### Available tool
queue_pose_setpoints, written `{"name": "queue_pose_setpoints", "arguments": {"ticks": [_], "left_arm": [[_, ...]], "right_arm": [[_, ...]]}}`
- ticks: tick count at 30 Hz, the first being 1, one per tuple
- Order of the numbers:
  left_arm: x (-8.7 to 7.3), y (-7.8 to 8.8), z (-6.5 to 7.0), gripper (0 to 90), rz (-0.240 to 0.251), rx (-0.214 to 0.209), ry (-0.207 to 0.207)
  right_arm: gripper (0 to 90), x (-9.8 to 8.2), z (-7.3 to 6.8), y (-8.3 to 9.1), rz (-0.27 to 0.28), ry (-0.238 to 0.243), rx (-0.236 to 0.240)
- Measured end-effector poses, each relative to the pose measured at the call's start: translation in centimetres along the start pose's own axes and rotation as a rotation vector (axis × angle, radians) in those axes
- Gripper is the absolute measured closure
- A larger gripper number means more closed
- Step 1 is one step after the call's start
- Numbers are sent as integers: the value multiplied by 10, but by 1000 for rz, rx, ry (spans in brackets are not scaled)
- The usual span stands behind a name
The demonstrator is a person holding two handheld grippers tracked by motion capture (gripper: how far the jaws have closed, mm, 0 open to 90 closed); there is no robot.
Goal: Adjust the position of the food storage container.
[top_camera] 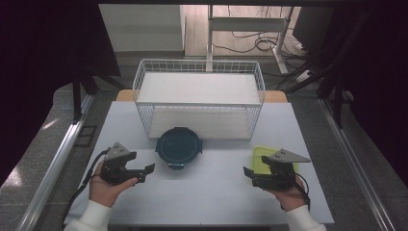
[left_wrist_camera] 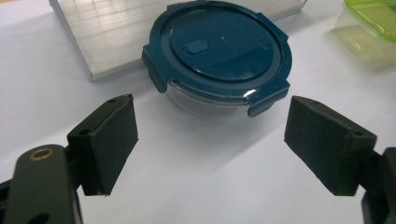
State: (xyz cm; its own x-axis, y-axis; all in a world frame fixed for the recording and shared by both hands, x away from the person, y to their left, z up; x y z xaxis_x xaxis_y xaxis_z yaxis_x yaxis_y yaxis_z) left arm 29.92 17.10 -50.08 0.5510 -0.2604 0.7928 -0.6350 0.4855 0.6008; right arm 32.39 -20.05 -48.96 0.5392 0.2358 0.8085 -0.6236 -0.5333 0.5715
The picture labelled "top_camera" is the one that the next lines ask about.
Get white wire rack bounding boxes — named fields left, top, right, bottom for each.
left=132, top=58, right=267, bottom=141

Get person's left hand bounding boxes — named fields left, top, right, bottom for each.
left=89, top=160, right=140, bottom=208

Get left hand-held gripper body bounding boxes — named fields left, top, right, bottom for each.
left=99, top=141, right=147, bottom=186

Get white metal desk frame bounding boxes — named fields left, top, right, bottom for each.
left=205, top=4, right=295, bottom=75

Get black floor cables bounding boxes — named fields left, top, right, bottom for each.
left=211, top=5, right=309, bottom=57

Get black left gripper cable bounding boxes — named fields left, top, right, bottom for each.
left=62, top=148, right=111, bottom=226

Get silver metal rail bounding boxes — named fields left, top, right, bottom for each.
left=318, top=96, right=398, bottom=231
left=14, top=93, right=94, bottom=231

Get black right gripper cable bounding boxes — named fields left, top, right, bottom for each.
left=293, top=172, right=312, bottom=212

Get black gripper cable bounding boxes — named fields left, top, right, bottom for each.
left=62, top=148, right=111, bottom=226
left=293, top=172, right=312, bottom=212

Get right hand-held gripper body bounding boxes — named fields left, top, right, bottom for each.
left=260, top=147, right=312, bottom=191

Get white cabinet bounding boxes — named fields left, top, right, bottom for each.
left=97, top=3, right=188, bottom=54

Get black curtain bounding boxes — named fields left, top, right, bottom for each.
left=320, top=0, right=408, bottom=181
left=0, top=0, right=122, bottom=188

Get round dark blue container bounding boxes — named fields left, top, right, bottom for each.
left=155, top=126, right=204, bottom=171

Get black stand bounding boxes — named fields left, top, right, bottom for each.
left=70, top=62, right=127, bottom=125
left=276, top=13, right=373, bottom=130

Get person's right hand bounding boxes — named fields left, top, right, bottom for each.
left=265, top=174, right=308, bottom=213

